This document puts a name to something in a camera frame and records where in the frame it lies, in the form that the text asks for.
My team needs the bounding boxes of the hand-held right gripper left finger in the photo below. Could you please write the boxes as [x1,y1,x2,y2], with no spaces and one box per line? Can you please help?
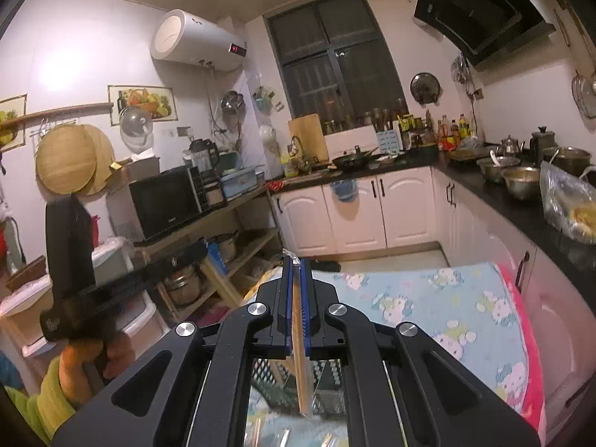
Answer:
[51,252,295,447]

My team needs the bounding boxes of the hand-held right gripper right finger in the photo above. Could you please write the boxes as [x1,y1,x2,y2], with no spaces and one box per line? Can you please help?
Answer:
[300,258,541,447]

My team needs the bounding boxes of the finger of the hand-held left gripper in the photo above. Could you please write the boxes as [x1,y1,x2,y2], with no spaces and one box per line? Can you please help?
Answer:
[95,241,208,299]

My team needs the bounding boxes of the wooden chopsticks pair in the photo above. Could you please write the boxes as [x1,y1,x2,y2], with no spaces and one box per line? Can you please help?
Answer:
[288,252,314,417]

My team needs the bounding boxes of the green plastic utensil basket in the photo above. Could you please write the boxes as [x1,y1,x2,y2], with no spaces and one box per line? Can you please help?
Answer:
[249,358,348,417]

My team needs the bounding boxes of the person's left forearm green sleeve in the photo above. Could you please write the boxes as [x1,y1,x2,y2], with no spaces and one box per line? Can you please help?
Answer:
[4,356,77,445]

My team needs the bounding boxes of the small hanging utensils bunch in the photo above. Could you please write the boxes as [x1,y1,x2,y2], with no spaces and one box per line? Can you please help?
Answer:
[451,53,471,85]

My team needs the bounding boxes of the row of hanging kitchen utensils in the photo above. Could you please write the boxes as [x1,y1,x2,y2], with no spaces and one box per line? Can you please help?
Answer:
[553,7,596,119]

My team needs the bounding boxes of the person's left hand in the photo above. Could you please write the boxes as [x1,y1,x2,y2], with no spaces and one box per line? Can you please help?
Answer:
[60,330,137,408]

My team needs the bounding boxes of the large steel stockpot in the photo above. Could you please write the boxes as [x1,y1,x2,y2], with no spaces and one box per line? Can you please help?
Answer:
[163,263,203,305]

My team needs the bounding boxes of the white plastic drawer unit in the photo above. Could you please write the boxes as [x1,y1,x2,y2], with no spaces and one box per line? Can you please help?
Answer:
[0,237,164,359]

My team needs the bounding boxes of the blue bag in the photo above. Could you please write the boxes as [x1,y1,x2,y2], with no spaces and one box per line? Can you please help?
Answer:
[205,242,229,275]

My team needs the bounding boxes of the black microwave oven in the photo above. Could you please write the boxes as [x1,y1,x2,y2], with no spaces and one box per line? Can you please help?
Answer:
[128,166,210,241]

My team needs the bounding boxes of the steel pot with lid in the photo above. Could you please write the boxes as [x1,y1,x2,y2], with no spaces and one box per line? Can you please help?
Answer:
[214,230,239,261]

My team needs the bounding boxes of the round bamboo tray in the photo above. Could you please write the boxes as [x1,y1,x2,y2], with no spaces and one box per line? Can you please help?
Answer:
[36,124,101,195]
[86,126,116,195]

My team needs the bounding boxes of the brown tissue box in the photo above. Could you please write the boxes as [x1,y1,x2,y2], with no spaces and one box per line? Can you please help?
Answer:
[126,149,161,182]

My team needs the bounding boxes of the cartoon cat printed blanket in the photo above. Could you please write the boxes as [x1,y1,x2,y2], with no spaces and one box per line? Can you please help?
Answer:
[242,261,529,447]

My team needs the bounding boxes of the wooden shelf rack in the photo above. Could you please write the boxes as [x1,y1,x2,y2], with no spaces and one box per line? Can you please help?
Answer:
[135,186,280,322]

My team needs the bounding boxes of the blue hanging cloth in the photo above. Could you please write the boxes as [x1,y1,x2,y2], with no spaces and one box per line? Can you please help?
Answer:
[330,178,357,202]

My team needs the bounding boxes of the blue plastic container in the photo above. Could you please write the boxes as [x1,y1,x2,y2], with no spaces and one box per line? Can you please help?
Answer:
[219,165,259,199]

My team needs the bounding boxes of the white kitchen base cabinets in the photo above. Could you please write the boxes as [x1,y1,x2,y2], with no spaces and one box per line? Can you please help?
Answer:
[270,165,596,429]

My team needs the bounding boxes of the glass pot lid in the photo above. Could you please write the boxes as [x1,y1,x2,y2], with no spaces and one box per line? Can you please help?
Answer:
[118,105,154,150]

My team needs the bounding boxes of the black wok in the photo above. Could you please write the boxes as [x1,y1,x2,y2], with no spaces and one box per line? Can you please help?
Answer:
[332,146,379,171]

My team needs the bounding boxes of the wooden cutting board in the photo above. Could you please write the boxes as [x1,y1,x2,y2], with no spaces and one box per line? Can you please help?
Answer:
[287,112,329,161]

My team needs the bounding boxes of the white box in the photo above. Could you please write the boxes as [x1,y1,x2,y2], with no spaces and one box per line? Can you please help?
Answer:
[324,126,378,156]

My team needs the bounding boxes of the blue checked knife holder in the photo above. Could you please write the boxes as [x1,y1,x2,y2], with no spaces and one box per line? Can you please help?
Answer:
[375,129,403,153]

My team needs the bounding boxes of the hanging steel bowls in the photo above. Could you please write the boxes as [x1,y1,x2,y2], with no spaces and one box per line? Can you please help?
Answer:
[220,91,245,124]

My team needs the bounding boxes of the row of glass jars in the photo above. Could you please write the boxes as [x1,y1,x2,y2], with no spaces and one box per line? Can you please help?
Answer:
[321,102,420,133]

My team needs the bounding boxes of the pink blanket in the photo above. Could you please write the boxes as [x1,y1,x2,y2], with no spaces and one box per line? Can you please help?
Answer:
[494,263,546,434]

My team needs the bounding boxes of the row of sauce bottles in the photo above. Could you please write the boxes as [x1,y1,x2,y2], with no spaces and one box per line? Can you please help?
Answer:
[435,114,478,150]

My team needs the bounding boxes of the steel bowl with spoon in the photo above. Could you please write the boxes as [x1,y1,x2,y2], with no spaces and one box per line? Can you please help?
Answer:
[476,151,520,182]

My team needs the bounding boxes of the white water heater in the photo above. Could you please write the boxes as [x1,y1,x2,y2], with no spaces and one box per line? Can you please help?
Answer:
[150,8,248,75]

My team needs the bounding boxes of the steel mixing bowl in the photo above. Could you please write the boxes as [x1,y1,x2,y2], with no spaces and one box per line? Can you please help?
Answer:
[502,166,543,199]

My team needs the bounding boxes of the steel pot lid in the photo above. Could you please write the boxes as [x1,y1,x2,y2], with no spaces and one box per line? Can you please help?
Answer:
[410,72,441,104]

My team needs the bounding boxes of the dark framed window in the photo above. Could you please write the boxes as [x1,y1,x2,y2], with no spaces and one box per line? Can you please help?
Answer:
[263,0,409,119]

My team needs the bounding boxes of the clear plastic food bag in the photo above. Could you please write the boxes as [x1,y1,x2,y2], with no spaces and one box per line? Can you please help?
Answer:
[540,161,596,245]

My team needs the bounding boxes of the steel cooking pot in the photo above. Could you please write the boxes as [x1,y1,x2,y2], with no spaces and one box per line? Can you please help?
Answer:
[542,146,592,178]

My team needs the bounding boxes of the black range hood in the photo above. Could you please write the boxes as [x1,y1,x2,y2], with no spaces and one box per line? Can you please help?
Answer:
[413,0,557,68]

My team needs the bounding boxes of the wooden wall shelf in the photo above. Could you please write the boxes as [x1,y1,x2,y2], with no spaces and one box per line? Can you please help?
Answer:
[0,101,115,126]

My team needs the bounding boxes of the fruit wall picture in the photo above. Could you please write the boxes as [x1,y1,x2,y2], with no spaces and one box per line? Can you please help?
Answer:
[108,85,178,126]
[0,94,28,147]

